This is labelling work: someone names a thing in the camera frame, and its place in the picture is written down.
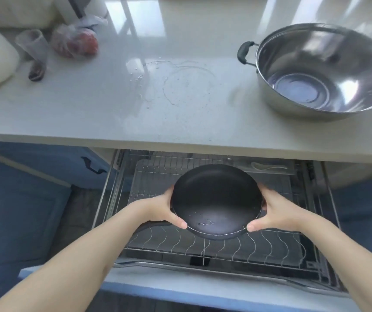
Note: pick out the person's right forearm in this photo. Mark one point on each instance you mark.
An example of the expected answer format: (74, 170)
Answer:
(345, 256)

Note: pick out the clear plastic cup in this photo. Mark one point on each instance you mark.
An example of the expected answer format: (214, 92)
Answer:
(33, 45)

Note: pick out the plastic bag with red fruit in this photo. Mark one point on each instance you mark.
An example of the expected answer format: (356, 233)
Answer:
(75, 40)

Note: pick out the blue drawer front panel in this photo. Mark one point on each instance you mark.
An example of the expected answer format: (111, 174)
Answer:
(186, 289)

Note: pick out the black frying pan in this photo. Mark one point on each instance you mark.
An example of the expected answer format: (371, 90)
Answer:
(216, 201)

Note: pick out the person's left hand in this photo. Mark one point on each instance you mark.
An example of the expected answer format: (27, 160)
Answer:
(155, 207)

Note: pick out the person's left thumb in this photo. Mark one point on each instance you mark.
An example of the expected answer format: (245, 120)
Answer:
(176, 220)

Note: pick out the person's right thumb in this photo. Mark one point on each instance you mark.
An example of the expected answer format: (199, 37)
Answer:
(258, 223)

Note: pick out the person's right hand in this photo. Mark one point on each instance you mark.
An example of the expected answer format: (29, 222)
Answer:
(277, 207)

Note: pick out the white ceramic spoon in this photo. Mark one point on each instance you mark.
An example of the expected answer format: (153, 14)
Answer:
(267, 166)

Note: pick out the person's left forearm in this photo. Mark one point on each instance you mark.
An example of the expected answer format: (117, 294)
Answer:
(72, 259)

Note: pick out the dark spoon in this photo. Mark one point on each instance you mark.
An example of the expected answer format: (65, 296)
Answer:
(37, 72)

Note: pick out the stainless steel pot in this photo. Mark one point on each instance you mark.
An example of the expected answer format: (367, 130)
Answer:
(322, 71)

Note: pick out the blue cabinet door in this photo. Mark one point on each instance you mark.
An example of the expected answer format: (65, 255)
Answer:
(23, 204)

